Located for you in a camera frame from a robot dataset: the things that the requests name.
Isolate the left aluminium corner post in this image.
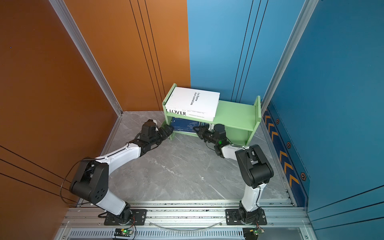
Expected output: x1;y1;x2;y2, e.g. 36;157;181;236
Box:
49;0;123;117

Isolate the LOVER black white book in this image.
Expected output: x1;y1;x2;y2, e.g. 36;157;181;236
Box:
166;108;215;121

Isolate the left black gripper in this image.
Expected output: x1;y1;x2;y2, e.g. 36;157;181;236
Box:
149;124;174;148

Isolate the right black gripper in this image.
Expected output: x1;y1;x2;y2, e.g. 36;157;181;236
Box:
193;126;220;147

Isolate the aluminium corner post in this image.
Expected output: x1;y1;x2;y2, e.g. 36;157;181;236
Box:
49;0;123;117
261;0;319;115

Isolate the left green circuit board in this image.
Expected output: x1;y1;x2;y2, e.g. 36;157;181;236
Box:
113;228;135;240

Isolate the right aluminium corner post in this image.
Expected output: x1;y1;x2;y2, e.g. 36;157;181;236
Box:
261;0;319;115

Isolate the aluminium rail frame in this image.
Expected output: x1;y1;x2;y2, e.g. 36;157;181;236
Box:
55;200;316;240

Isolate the white book with brown pattern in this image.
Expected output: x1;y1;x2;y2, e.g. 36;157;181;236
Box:
165;87;220;116

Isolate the green wooden two-tier shelf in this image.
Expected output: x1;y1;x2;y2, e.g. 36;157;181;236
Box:
162;84;262;146

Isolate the right circuit board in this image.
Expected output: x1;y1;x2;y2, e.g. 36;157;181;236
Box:
243;228;265;240

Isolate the navy book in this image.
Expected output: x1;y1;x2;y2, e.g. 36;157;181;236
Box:
171;118;200;133

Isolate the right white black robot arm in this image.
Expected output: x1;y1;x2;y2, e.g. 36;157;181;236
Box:
193;124;274;226

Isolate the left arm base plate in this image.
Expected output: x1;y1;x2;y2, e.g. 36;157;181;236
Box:
104;209;148;227

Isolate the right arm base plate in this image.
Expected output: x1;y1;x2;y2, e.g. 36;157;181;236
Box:
225;208;268;226

